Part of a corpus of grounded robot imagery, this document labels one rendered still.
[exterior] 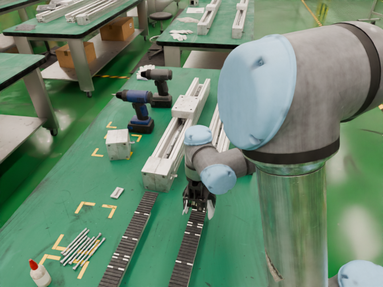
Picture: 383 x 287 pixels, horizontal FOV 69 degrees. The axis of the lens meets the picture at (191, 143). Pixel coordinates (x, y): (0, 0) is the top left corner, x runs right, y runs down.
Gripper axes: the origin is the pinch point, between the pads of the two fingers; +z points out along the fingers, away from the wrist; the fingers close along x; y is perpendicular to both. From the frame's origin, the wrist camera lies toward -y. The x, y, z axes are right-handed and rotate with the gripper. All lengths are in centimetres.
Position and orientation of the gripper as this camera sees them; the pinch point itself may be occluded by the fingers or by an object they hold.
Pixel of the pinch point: (199, 211)
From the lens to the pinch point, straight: 98.9
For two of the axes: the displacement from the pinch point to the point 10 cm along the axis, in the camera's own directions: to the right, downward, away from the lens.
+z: 0.1, 8.0, 6.0
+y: -2.3, 5.9, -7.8
